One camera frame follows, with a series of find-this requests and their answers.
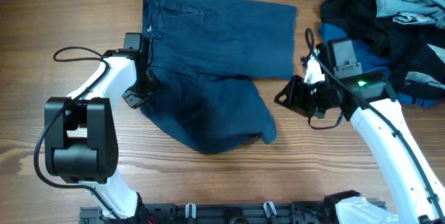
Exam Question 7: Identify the dark blue shorts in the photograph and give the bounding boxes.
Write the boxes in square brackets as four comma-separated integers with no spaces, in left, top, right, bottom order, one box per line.
[140,0,298,153]

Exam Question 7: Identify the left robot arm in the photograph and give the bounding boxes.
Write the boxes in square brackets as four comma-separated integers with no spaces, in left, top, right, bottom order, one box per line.
[33,33,161,223]

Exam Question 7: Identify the bright blue garment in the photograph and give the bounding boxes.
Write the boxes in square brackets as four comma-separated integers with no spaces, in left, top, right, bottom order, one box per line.
[318,23,439,107]

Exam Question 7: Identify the black garment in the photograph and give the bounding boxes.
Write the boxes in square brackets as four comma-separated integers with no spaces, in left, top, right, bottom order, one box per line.
[319,0,444,99]

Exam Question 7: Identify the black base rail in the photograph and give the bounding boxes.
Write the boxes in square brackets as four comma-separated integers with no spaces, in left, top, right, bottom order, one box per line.
[79,200,389,224]

